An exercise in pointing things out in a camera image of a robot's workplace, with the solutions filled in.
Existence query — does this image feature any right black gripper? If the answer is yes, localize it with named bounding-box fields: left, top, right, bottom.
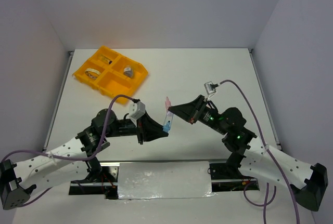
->
left=168, top=94, right=228, bottom=135

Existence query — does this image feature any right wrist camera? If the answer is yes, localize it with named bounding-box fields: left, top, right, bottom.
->
left=204, top=82, right=219, bottom=100

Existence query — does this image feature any blue highlighter pen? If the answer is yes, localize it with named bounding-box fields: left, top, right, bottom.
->
left=162, top=111, right=173, bottom=133

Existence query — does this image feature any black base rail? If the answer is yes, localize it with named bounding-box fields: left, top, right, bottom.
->
left=68, top=160, right=259, bottom=200

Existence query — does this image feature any clear tape roll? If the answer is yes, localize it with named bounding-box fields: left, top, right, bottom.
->
left=84, top=68, right=101, bottom=80

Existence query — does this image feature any pink highlighter pen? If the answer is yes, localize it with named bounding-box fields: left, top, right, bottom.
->
left=165, top=97, right=171, bottom=111

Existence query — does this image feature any silver foil covered plate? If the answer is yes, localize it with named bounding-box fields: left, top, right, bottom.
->
left=118, top=161, right=214, bottom=200

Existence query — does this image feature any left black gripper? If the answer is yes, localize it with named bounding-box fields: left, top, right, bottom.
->
left=105, top=109, right=168, bottom=144

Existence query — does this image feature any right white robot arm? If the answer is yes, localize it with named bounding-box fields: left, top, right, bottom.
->
left=169, top=95, right=328, bottom=212

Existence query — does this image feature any yellow compartment tray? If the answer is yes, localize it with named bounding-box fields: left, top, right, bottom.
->
left=73, top=46, right=148, bottom=98

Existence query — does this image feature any jar of paper clips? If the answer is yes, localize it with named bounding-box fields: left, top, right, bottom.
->
left=123, top=66, right=134, bottom=78

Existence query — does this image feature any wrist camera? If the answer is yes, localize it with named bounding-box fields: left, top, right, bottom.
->
left=204, top=82, right=219, bottom=100
left=129, top=101, right=146, bottom=126

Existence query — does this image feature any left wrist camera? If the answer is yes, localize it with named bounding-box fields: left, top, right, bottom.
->
left=129, top=101, right=146, bottom=126

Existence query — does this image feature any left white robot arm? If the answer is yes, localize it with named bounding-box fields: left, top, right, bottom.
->
left=1, top=109, right=168, bottom=210

